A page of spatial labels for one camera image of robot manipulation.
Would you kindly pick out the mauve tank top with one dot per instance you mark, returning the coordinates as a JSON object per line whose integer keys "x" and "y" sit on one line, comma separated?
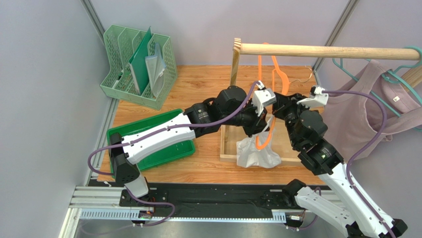
{"x": 354, "y": 120}

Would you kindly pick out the light green file organizer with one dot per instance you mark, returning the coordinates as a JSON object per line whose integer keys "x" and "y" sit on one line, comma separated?
{"x": 127, "y": 79}

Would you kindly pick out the white tank top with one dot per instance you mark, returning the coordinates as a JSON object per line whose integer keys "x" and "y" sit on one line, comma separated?
{"x": 257, "y": 150}

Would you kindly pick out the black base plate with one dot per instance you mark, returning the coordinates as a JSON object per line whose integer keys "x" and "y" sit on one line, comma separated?
{"x": 194, "y": 200}

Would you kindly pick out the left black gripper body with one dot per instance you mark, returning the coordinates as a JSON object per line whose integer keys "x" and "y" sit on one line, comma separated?
{"x": 250, "y": 129}

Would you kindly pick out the teal hanger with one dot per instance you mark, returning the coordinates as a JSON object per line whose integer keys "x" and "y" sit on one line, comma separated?
{"x": 409, "y": 80}

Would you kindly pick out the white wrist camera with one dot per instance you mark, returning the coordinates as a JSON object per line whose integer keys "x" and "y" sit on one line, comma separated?
{"x": 262, "y": 98}
{"x": 316, "y": 99}

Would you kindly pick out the orange velvet hanger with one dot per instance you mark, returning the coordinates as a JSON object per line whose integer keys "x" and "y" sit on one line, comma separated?
{"x": 285, "y": 88}

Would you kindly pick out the dark green folder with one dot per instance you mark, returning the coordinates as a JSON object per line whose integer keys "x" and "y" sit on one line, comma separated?
{"x": 138, "y": 65}

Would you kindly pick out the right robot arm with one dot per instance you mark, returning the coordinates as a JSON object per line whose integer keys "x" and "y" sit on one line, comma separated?
{"x": 359, "y": 217}

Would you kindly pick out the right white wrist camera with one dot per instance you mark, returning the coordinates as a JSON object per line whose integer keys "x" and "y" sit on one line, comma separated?
{"x": 316, "y": 99}

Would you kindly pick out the grey mesh pouch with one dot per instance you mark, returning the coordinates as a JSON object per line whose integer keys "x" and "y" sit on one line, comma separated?
{"x": 155, "y": 67}

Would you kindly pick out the wooden clothes rack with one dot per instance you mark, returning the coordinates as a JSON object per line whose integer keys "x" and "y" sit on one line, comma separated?
{"x": 227, "y": 139}

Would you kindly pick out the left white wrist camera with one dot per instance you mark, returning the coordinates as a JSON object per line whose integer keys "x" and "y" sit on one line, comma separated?
{"x": 262, "y": 98}

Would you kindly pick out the aluminium frame rail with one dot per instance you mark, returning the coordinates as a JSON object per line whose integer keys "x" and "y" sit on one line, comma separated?
{"x": 112, "y": 202}

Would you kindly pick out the green plastic tray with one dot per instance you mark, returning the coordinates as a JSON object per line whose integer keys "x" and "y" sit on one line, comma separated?
{"x": 163, "y": 156}

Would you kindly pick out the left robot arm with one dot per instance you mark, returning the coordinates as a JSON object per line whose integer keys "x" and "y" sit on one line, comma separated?
{"x": 232, "y": 106}

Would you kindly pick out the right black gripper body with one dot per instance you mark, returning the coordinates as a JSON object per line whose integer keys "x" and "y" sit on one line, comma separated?
{"x": 285, "y": 107}

